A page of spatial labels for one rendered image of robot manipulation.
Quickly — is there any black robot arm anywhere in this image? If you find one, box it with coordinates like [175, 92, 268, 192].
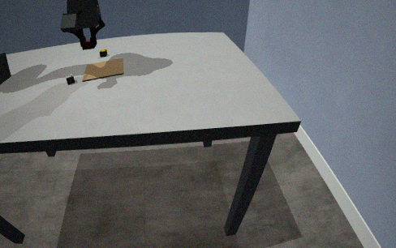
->
[60, 10, 83, 32]

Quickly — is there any white die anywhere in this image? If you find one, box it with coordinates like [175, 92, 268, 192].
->
[66, 74, 75, 85]

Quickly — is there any tan mat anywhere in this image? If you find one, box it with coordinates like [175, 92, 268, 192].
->
[82, 58, 123, 82]

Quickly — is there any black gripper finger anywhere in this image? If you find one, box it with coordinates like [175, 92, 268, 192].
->
[70, 29, 86, 50]
[89, 16, 105, 49]

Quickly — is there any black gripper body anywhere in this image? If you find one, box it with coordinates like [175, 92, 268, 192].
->
[67, 0, 101, 29]

